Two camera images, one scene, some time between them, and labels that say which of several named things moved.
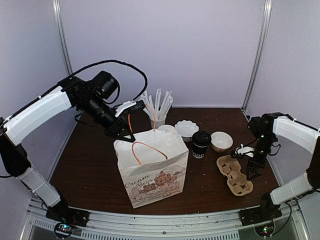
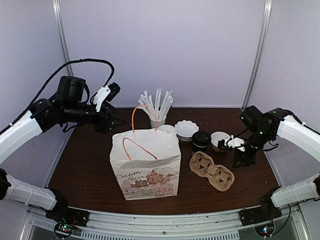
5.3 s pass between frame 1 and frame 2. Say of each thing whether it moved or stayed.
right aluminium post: stayed
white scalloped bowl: stayed
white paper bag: moved
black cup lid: stayed
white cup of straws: stayed
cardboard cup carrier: moved
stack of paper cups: stayed
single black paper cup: stayed
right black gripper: moved
